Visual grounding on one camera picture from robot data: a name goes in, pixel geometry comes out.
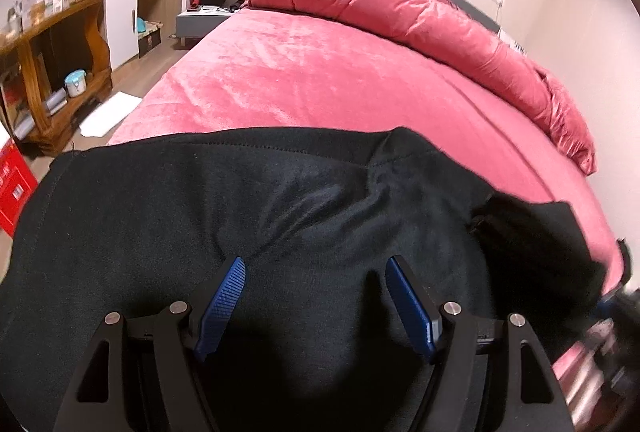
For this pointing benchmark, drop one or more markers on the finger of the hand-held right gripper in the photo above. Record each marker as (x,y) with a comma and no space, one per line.
(623,262)

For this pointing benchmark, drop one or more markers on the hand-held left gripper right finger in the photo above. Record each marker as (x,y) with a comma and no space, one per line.
(410,307)

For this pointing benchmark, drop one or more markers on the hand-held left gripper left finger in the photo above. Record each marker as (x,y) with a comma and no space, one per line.
(222,302)

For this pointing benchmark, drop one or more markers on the black embroidered pants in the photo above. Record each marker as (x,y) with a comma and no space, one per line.
(250,212)

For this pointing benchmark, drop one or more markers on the white sheet on floor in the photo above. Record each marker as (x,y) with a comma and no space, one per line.
(110,114)

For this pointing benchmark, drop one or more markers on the red cardboard box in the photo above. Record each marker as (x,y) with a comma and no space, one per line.
(15,192)

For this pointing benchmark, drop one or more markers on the white floral headboard panel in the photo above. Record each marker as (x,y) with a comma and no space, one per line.
(515,44)

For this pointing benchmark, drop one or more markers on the pink plush bed sheet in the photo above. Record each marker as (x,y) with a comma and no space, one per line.
(325,76)

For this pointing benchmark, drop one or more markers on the small blue white rice cooker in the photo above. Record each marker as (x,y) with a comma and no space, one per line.
(76,84)

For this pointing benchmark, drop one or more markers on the brown wooden shelf table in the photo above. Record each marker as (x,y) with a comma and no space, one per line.
(95,56)

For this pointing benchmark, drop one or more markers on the white grey nightstand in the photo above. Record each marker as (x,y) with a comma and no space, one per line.
(200,19)

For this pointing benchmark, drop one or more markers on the light blue container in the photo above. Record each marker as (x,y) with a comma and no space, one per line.
(139,25)

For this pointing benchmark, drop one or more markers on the wooden desk with white door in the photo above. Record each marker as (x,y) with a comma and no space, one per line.
(120,21)

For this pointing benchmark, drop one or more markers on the pink velvet duvet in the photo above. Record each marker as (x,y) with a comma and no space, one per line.
(400,6)

